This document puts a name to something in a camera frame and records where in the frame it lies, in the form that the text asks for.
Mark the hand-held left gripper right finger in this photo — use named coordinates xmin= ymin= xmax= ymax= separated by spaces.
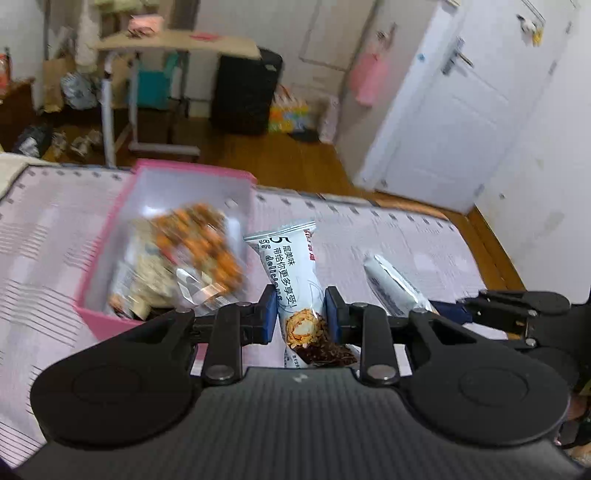
xmin=324 ymin=286 xmax=481 ymax=386

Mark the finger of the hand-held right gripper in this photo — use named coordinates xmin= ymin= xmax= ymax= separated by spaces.
xmin=501 ymin=333 xmax=541 ymax=350
xmin=433 ymin=290 xmax=572 ymax=324

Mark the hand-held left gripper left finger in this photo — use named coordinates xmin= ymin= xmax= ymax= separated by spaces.
xmin=124 ymin=285 xmax=278 ymax=386

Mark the white blue wafer bar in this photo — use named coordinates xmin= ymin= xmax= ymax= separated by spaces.
xmin=243 ymin=222 xmax=361 ymax=370
xmin=362 ymin=253 xmax=435 ymax=319

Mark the large clear mixed nut bag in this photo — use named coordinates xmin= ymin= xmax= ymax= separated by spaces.
xmin=150 ymin=203 xmax=247 ymax=296

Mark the beige noodle pack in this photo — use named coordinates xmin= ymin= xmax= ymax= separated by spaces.
xmin=108 ymin=219 xmax=178 ymax=319

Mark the pink cardboard box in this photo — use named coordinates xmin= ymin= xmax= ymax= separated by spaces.
xmin=74 ymin=159 xmax=258 ymax=342

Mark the white pink bag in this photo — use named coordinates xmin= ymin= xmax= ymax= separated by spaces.
xmin=318 ymin=97 xmax=341 ymax=144

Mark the white door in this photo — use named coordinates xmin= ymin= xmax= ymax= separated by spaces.
xmin=355 ymin=0 xmax=580 ymax=213

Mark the colourful gift bag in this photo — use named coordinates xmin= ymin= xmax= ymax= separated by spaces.
xmin=269 ymin=85 xmax=312 ymax=134

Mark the black suitcase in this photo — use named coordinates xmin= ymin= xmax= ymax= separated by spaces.
xmin=212 ymin=46 xmax=283 ymax=136

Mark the pink paper bag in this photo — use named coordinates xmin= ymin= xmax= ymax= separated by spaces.
xmin=348 ymin=28 xmax=389 ymax=107

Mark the light shoe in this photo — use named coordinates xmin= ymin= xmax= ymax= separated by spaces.
xmin=69 ymin=129 xmax=103 ymax=158
xmin=48 ymin=131 xmax=70 ymax=160

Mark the teal bag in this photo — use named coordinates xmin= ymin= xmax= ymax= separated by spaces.
xmin=136 ymin=53 xmax=178 ymax=100

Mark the white wardrobe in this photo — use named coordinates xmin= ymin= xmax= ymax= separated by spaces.
xmin=194 ymin=0 xmax=384 ymax=121

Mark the yellow door ornament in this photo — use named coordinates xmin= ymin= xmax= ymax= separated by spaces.
xmin=516 ymin=13 xmax=546 ymax=47

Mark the cream blanket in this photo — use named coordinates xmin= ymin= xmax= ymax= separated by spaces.
xmin=0 ymin=152 xmax=33 ymax=199

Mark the white plastic bag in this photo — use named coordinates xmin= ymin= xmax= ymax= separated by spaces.
xmin=61 ymin=71 xmax=100 ymax=109

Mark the dark bag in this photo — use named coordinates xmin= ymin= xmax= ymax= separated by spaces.
xmin=14 ymin=124 xmax=51 ymax=155

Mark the brown paper bag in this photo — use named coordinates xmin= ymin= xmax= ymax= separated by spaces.
xmin=42 ymin=53 xmax=77 ymax=114

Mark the pink case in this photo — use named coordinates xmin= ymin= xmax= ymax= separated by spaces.
xmin=128 ymin=15 xmax=164 ymax=37

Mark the wooden cabinet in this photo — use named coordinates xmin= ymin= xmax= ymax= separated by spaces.
xmin=0 ymin=78 xmax=38 ymax=153

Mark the white coat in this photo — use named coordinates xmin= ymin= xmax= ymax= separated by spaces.
xmin=74 ymin=0 xmax=105 ymax=68

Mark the red bag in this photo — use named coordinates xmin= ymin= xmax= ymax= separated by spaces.
xmin=0 ymin=46 xmax=12 ymax=97

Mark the metal door handle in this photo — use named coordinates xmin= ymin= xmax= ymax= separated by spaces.
xmin=441 ymin=37 xmax=474 ymax=75

